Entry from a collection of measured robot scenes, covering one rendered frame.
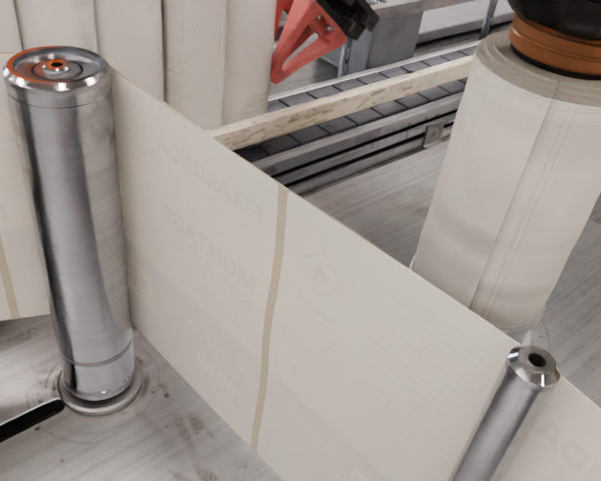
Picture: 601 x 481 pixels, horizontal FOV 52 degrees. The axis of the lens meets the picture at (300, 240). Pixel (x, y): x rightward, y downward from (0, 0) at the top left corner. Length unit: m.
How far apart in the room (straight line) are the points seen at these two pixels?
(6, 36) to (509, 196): 0.31
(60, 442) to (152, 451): 0.05
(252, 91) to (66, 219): 0.30
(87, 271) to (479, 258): 0.20
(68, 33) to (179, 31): 0.09
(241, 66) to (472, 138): 0.26
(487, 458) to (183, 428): 0.21
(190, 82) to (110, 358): 0.25
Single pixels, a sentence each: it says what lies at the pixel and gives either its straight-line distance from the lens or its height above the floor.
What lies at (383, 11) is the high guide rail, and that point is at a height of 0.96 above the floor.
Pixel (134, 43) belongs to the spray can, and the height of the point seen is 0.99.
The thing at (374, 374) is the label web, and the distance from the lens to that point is 0.20.
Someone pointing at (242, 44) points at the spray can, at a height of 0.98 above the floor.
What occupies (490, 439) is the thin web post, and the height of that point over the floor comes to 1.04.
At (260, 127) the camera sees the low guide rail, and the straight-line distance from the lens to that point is 0.54.
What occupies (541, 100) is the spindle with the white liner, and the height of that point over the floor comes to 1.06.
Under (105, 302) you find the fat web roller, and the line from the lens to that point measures 0.30.
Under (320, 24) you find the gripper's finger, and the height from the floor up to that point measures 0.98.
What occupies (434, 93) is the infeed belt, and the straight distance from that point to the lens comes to 0.74.
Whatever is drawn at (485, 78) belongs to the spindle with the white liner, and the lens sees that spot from 0.32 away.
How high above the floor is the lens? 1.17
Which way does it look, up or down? 38 degrees down
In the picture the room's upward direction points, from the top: 8 degrees clockwise
